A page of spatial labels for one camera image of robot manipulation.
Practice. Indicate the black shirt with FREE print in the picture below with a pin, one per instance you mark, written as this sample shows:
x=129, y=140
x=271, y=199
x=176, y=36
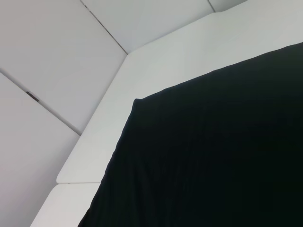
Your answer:
x=213, y=142

